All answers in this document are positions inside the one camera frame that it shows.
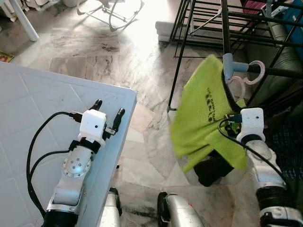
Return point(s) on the neon green black-trimmed shirt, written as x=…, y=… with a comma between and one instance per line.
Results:
x=203, y=109

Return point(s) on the pink plastic hanger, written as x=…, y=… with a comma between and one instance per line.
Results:
x=262, y=71

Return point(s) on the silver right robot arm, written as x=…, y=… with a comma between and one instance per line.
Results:
x=265, y=163

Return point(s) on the light blue folding table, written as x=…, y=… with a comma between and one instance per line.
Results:
x=28, y=104

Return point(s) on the dark green leather sofa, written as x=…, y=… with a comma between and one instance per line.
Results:
x=284, y=59

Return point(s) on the black metal drying rack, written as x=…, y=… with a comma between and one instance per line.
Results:
x=226, y=28

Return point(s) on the silver right robot leg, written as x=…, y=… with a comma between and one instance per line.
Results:
x=182, y=213

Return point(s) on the white plastic furniture leg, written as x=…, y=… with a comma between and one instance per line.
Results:
x=23, y=21

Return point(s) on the blue bag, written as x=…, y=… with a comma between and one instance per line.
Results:
x=294, y=23

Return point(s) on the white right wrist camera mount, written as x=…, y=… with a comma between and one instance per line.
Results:
x=251, y=122

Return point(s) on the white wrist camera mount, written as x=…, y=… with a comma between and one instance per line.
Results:
x=92, y=125
x=251, y=122

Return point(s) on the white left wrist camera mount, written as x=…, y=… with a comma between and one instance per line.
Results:
x=92, y=125

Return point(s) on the white metal frame chair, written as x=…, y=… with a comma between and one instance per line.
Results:
x=111, y=27

